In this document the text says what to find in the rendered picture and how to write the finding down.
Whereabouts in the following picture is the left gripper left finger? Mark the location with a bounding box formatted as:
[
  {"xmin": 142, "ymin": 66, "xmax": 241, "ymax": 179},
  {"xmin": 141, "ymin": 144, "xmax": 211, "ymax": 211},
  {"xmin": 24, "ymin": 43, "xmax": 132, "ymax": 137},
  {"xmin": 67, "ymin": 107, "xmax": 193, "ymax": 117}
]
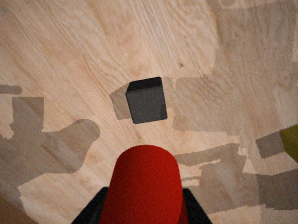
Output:
[{"xmin": 71, "ymin": 187, "xmax": 109, "ymax": 224}]

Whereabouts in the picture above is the red cylinder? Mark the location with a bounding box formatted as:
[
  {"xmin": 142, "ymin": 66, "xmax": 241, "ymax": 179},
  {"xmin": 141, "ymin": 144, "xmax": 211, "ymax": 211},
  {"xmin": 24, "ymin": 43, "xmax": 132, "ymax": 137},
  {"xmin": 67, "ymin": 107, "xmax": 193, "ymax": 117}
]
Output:
[{"xmin": 99, "ymin": 145, "xmax": 189, "ymax": 224}]

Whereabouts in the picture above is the black cube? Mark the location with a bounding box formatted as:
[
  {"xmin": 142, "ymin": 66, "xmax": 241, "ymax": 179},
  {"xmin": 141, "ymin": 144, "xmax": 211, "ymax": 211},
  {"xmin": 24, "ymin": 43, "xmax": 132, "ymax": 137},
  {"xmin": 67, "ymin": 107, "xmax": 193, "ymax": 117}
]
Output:
[{"xmin": 125, "ymin": 77, "xmax": 168, "ymax": 124}]

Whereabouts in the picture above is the yellow cube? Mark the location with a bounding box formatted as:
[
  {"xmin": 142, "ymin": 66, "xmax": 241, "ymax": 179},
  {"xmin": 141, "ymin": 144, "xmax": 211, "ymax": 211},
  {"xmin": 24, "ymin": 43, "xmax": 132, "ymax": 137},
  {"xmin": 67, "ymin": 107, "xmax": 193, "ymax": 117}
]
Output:
[{"xmin": 279, "ymin": 125, "xmax": 298, "ymax": 163}]

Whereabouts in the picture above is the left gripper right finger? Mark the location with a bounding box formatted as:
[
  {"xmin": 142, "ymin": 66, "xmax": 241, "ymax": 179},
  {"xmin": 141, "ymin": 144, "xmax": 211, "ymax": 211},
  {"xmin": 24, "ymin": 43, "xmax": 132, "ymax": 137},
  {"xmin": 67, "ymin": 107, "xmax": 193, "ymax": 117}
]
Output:
[{"xmin": 183, "ymin": 188, "xmax": 213, "ymax": 224}]

